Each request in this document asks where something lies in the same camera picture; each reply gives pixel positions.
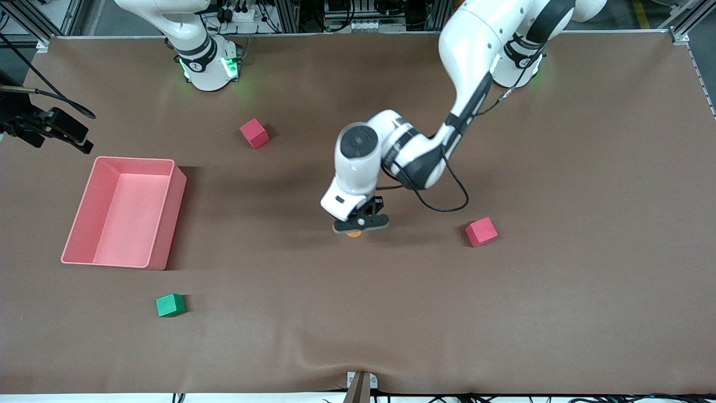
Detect pink plastic bin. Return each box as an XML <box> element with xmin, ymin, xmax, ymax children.
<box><xmin>60</xmin><ymin>156</ymin><xmax>187</xmax><ymax>271</ymax></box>

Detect brown table cover sheet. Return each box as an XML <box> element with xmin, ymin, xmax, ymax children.
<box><xmin>0</xmin><ymin>31</ymin><xmax>716</xmax><ymax>396</ymax></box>

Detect pink foam cube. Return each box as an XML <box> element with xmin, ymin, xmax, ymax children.
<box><xmin>239</xmin><ymin>118</ymin><xmax>270</xmax><ymax>150</ymax></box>
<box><xmin>465</xmin><ymin>217</ymin><xmax>499</xmax><ymax>248</ymax></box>

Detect long white power strip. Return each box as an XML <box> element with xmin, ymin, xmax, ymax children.
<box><xmin>346</xmin><ymin>20</ymin><xmax>407</xmax><ymax>32</ymax></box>

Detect green foam cube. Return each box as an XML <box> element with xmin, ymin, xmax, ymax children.
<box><xmin>156</xmin><ymin>293</ymin><xmax>186</xmax><ymax>318</ymax></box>

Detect black electronics box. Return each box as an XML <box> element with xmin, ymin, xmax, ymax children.
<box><xmin>323</xmin><ymin>0</ymin><xmax>376</xmax><ymax>15</ymax></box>

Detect white power strip with plugs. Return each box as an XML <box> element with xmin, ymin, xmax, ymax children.
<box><xmin>217</xmin><ymin>6</ymin><xmax>265</xmax><ymax>29</ymax></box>

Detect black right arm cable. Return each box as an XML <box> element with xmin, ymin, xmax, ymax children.
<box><xmin>0</xmin><ymin>32</ymin><xmax>97</xmax><ymax>120</ymax></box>

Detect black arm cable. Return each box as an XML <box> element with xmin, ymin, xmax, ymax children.
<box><xmin>0</xmin><ymin>32</ymin><xmax>97</xmax><ymax>120</ymax></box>
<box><xmin>383</xmin><ymin>42</ymin><xmax>546</xmax><ymax>213</ymax></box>

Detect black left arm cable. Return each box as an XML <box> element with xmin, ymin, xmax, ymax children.
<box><xmin>383</xmin><ymin>42</ymin><xmax>546</xmax><ymax>213</ymax></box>

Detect aluminium frame profile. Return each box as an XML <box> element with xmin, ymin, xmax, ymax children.
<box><xmin>424</xmin><ymin>0</ymin><xmax>451</xmax><ymax>31</ymax></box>
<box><xmin>660</xmin><ymin>0</ymin><xmax>716</xmax><ymax>45</ymax></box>
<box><xmin>0</xmin><ymin>0</ymin><xmax>86</xmax><ymax>54</ymax></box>
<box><xmin>273</xmin><ymin>0</ymin><xmax>301</xmax><ymax>33</ymax></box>

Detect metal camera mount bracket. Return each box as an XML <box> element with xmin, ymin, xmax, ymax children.
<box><xmin>345</xmin><ymin>371</ymin><xmax>379</xmax><ymax>403</ymax></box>

